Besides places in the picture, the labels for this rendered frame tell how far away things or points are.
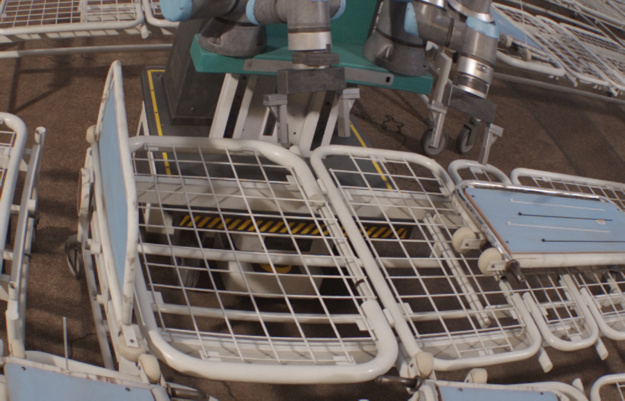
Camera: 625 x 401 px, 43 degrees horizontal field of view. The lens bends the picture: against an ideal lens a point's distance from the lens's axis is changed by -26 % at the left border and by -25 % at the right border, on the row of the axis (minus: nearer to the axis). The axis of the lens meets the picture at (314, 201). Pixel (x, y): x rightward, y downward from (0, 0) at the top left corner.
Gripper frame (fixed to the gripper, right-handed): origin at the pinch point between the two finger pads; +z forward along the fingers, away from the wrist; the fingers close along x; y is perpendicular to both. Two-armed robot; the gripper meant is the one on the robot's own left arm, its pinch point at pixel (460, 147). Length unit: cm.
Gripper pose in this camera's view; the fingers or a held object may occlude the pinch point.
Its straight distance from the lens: 222.0
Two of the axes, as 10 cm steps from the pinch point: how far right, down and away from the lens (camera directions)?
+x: 9.3, 2.4, 2.7
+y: 2.4, 1.5, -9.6
